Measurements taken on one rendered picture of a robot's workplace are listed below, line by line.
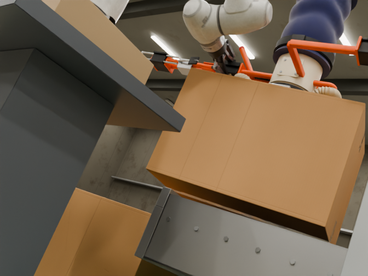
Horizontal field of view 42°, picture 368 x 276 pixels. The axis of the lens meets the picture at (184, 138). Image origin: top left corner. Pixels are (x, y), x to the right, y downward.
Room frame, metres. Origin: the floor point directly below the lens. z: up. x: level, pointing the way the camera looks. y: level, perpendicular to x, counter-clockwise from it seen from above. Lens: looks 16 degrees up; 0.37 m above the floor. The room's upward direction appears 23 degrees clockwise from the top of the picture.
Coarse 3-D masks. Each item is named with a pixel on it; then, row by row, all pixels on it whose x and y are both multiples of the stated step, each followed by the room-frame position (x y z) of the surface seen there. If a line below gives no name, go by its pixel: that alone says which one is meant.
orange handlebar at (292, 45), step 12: (288, 48) 1.39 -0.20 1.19; (300, 48) 1.36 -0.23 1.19; (312, 48) 1.33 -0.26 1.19; (324, 48) 1.30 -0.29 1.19; (336, 48) 1.28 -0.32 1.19; (348, 48) 1.26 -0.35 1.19; (168, 60) 1.88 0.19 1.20; (300, 60) 1.46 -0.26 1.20; (252, 72) 1.67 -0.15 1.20; (300, 72) 1.50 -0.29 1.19; (324, 84) 1.53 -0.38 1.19
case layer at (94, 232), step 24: (72, 216) 1.70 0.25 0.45; (96, 216) 1.65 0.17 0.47; (120, 216) 1.60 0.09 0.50; (144, 216) 1.56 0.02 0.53; (72, 240) 1.68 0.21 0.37; (96, 240) 1.63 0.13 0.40; (120, 240) 1.58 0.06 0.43; (48, 264) 1.70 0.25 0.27; (72, 264) 1.66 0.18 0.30; (96, 264) 1.61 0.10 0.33; (120, 264) 1.57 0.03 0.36; (144, 264) 1.56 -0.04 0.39
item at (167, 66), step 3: (168, 57) 1.88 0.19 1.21; (171, 57) 1.90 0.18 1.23; (165, 60) 1.88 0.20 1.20; (153, 63) 1.92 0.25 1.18; (156, 63) 1.91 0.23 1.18; (165, 63) 1.88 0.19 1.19; (153, 66) 1.95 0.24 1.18; (156, 66) 1.94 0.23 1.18; (159, 66) 1.93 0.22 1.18; (162, 66) 1.91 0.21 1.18; (165, 66) 1.90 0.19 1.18; (168, 66) 1.90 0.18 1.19; (156, 69) 1.97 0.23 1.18; (159, 69) 1.95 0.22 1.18; (162, 69) 1.94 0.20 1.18; (165, 69) 1.93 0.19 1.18; (168, 69) 1.92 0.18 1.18; (171, 69) 1.93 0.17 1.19; (171, 72) 1.94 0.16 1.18
